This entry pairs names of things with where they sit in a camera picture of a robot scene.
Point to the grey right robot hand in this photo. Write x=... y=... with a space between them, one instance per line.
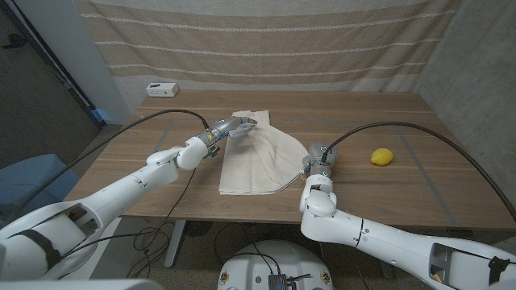
x=320 y=159

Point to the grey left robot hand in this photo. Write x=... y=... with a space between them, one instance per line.
x=231 y=127

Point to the cream cheesecloth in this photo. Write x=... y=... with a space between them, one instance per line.
x=262 y=161

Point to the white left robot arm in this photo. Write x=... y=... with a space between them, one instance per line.
x=113 y=197

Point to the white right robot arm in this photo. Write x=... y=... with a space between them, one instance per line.
x=383 y=241

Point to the yellow lemon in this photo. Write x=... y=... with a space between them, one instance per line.
x=381 y=156

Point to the white power strip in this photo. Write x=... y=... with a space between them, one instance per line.
x=162 y=89

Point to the beige striped backdrop cloth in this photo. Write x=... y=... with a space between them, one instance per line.
x=266 y=44

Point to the white robot torso base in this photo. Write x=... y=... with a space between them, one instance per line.
x=274 y=258

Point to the grey table leg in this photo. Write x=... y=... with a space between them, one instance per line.
x=176 y=241

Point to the small blue object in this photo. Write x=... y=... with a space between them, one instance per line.
x=101 y=115

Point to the small grey electronics box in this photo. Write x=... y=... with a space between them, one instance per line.
x=277 y=282

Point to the blue upholstered seat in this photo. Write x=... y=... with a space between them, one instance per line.
x=28 y=181

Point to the black door frame rail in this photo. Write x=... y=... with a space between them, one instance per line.
x=48 y=52

